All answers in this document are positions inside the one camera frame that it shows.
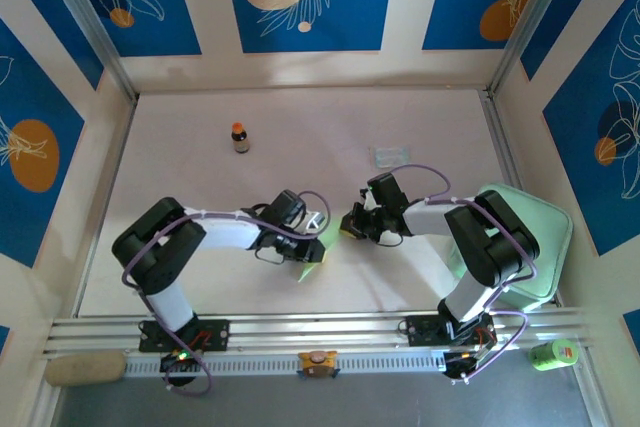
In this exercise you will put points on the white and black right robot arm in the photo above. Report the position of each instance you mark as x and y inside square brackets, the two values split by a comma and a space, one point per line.
[492, 242]

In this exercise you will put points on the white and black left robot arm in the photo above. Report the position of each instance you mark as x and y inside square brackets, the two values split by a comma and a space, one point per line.
[157, 249]

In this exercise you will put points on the clear plastic packet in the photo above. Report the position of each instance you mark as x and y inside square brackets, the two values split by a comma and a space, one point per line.
[390, 156]

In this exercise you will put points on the brown bottle with orange cap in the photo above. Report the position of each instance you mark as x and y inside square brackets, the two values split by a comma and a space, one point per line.
[240, 139]

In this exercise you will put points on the yellow orange toy clip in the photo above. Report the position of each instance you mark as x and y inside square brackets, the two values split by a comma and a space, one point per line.
[318, 362]

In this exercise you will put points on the mint green tray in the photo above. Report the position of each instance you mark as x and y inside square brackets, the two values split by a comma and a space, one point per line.
[550, 227]

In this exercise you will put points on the black electronics module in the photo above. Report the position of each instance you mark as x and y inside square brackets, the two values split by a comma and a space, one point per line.
[462, 363]
[180, 362]

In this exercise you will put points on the beige foam roll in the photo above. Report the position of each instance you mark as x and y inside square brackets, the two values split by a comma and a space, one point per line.
[85, 369]

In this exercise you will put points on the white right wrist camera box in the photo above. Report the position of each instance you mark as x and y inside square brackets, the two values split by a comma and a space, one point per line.
[368, 203]

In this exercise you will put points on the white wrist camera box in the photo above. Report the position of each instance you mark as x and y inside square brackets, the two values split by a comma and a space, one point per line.
[368, 203]
[315, 220]

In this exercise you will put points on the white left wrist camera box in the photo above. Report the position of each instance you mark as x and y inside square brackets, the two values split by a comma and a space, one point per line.
[315, 220]

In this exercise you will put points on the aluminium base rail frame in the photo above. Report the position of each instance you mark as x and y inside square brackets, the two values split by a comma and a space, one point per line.
[310, 324]

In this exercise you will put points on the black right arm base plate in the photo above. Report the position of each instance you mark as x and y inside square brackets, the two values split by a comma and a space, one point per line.
[420, 329]

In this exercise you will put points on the aluminium table edge rail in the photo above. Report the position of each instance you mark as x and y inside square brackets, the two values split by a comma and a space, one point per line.
[501, 137]

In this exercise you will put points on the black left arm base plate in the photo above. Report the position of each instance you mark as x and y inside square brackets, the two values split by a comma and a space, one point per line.
[215, 334]

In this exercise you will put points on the aluminium corner post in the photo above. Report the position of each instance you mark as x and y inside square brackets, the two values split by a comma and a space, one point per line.
[97, 32]
[531, 22]

